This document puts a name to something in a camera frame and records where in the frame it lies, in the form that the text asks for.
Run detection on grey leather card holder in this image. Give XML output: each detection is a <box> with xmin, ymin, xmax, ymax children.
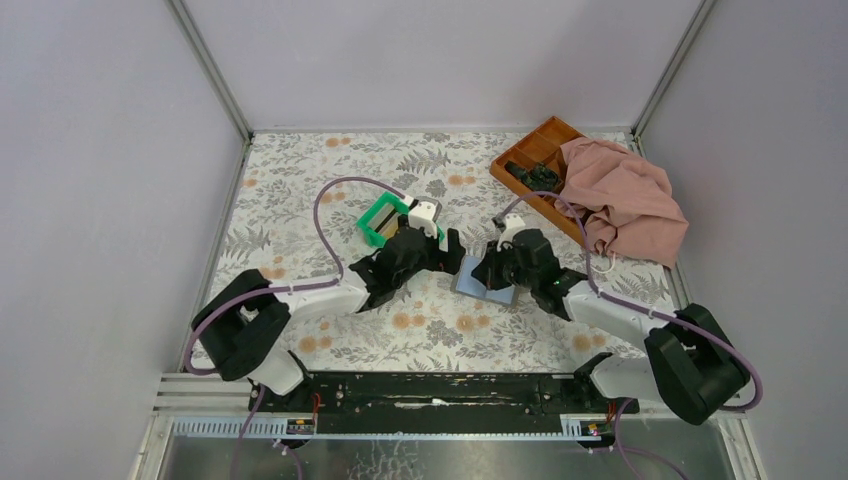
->
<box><xmin>451</xmin><ymin>255</ymin><xmax>518</xmax><ymax>307</ymax></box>

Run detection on green plastic bin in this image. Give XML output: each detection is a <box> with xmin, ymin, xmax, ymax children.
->
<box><xmin>356</xmin><ymin>192</ymin><xmax>445</xmax><ymax>248</ymax></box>

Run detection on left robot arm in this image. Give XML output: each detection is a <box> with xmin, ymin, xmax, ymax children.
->
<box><xmin>190</xmin><ymin>227</ymin><xmax>466</xmax><ymax>396</ymax></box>

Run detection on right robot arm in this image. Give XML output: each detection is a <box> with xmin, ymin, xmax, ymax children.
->
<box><xmin>471</xmin><ymin>229</ymin><xmax>752</xmax><ymax>425</ymax></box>

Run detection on card stack in bin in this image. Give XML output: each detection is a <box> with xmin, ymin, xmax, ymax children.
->
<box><xmin>367</xmin><ymin>203</ymin><xmax>402</xmax><ymax>246</ymax></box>

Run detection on floral table mat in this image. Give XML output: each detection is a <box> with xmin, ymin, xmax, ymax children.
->
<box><xmin>188</xmin><ymin>131</ymin><xmax>694</xmax><ymax>375</ymax></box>

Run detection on dark green patterned cloth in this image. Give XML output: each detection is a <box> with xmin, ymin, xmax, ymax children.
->
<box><xmin>505</xmin><ymin>161</ymin><xmax>562</xmax><ymax>195</ymax></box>

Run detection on pink cloth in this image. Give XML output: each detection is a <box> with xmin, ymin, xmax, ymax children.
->
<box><xmin>555</xmin><ymin>137</ymin><xmax>689</xmax><ymax>268</ymax></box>

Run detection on orange compartment tray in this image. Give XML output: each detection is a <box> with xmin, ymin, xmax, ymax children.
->
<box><xmin>489</xmin><ymin>116</ymin><xmax>583</xmax><ymax>245</ymax></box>

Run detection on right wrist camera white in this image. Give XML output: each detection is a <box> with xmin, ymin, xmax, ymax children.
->
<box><xmin>492</xmin><ymin>213</ymin><xmax>527</xmax><ymax>251</ymax></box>

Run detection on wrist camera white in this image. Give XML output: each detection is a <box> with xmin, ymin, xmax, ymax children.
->
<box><xmin>406</xmin><ymin>198</ymin><xmax>441</xmax><ymax>239</ymax></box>
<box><xmin>492</xmin><ymin>213</ymin><xmax>527</xmax><ymax>251</ymax></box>

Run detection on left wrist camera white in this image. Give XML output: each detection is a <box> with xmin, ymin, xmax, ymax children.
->
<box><xmin>406</xmin><ymin>198</ymin><xmax>441</xmax><ymax>239</ymax></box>

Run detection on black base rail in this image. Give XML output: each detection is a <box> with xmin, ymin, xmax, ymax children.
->
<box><xmin>248</xmin><ymin>371</ymin><xmax>639</xmax><ymax>435</ymax></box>

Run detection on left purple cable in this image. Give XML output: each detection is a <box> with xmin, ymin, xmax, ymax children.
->
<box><xmin>182</xmin><ymin>176</ymin><xmax>412</xmax><ymax>480</ymax></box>

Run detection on aluminium frame post right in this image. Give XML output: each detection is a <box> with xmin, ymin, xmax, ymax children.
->
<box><xmin>631</xmin><ymin>0</ymin><xmax>717</xmax><ymax>143</ymax></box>

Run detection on aluminium frame post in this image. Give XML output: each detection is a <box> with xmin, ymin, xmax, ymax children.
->
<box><xmin>631</xmin><ymin>0</ymin><xmax>717</xmax><ymax>143</ymax></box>
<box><xmin>164</xmin><ymin>0</ymin><xmax>253</xmax><ymax>143</ymax></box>

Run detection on aluminium frame post left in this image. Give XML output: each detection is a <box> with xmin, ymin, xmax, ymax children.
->
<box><xmin>164</xmin><ymin>0</ymin><xmax>253</xmax><ymax>143</ymax></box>

